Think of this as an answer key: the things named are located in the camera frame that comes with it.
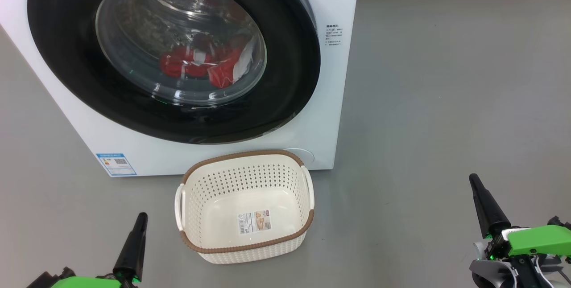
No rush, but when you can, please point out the cream perforated basket brown rim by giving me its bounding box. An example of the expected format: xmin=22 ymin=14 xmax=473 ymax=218
xmin=174 ymin=150 xmax=315 ymax=265

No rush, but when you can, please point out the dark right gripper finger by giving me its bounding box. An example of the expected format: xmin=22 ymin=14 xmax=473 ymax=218
xmin=469 ymin=173 xmax=511 ymax=239

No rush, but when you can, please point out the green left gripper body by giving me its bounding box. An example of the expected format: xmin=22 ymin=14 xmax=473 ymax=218
xmin=27 ymin=267 xmax=135 ymax=288

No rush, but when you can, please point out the blue energy label sticker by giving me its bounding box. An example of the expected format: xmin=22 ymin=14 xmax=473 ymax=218
xmin=95 ymin=153 xmax=137 ymax=177

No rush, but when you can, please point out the round white filter cover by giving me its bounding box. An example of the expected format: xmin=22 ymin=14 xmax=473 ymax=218
xmin=283 ymin=148 xmax=315 ymax=166

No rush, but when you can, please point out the red and white garment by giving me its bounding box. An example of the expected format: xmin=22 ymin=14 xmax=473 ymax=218
xmin=159 ymin=46 xmax=210 ymax=79
xmin=207 ymin=34 xmax=258 ymax=89

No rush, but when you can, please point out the washing machine door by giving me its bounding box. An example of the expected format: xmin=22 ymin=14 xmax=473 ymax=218
xmin=27 ymin=0 xmax=321 ymax=144

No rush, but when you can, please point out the white printed instruction label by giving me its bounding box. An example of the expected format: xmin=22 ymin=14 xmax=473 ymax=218
xmin=237 ymin=210 xmax=271 ymax=236

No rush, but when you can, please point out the white front-load washing machine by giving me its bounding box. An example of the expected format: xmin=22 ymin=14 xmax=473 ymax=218
xmin=0 ymin=0 xmax=361 ymax=177

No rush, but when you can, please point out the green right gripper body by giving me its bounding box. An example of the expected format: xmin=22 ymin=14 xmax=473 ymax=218
xmin=485 ymin=216 xmax=571 ymax=288

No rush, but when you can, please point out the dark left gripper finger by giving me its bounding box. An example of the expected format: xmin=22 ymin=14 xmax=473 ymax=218
xmin=113 ymin=212 xmax=148 ymax=282

